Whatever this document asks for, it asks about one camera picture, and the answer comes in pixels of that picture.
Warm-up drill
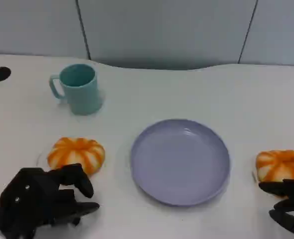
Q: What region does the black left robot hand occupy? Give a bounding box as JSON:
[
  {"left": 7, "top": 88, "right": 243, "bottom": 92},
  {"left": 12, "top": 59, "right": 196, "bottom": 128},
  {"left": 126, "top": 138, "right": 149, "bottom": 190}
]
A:
[{"left": 0, "top": 163, "right": 101, "bottom": 239}]

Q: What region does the pale green mug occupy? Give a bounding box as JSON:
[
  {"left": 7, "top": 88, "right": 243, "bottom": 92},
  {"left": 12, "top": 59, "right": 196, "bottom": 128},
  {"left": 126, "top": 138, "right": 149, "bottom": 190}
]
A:
[{"left": 49, "top": 63, "right": 103, "bottom": 116}]

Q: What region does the orange and white bread roll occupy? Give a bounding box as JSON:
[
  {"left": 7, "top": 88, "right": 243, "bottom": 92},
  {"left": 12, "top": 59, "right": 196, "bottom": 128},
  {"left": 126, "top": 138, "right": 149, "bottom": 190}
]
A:
[
  {"left": 255, "top": 149, "right": 294, "bottom": 199},
  {"left": 47, "top": 137, "right": 106, "bottom": 176}
]

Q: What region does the lilac plate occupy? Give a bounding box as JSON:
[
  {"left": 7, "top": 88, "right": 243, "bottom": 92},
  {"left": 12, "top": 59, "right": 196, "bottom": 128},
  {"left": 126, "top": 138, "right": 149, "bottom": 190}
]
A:
[{"left": 130, "top": 119, "right": 231, "bottom": 207}]

